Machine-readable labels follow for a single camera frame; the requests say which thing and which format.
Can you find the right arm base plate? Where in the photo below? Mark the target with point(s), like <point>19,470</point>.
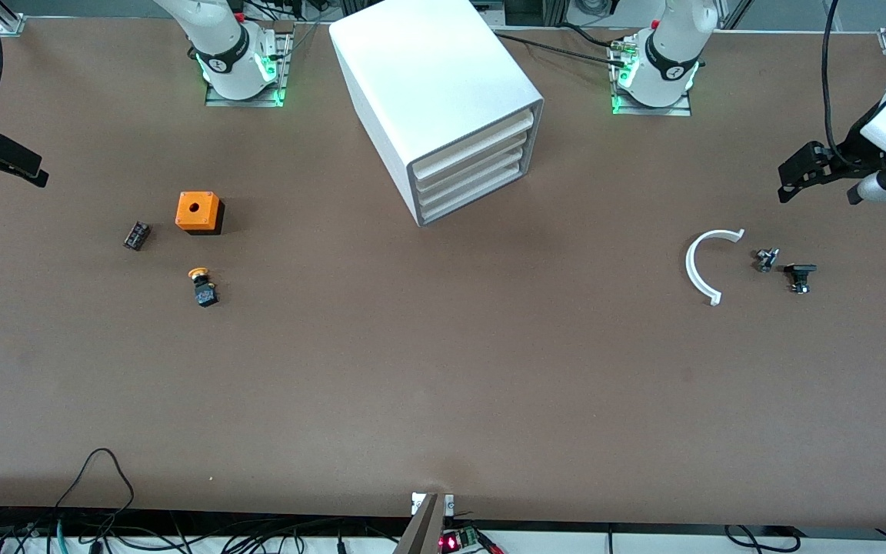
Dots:
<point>283,69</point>

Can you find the yellow push button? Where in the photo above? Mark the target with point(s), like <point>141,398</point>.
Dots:
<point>203,288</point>

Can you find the small grey metal part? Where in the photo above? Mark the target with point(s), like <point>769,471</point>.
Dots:
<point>766,259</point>

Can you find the small black terminal block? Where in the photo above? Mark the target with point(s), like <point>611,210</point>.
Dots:
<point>136,235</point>

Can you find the white curved plastic bracket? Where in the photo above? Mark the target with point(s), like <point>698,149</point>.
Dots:
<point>691,265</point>

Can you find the orange button enclosure box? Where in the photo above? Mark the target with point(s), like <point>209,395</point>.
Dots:
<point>198,211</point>

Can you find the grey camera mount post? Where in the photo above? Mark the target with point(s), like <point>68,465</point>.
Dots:
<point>421,531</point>

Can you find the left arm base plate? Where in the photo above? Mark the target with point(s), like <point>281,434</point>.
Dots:
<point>618,104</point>

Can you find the white post mounting bracket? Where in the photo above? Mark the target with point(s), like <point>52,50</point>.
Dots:
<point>449,504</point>

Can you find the circuit board with red light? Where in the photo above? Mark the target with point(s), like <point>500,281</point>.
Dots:
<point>458,540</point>

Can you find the black button part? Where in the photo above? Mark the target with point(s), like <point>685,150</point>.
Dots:
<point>800,273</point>

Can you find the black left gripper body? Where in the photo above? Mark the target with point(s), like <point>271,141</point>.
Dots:
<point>852,156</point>

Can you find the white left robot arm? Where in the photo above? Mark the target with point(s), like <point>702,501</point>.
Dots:
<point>670,61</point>

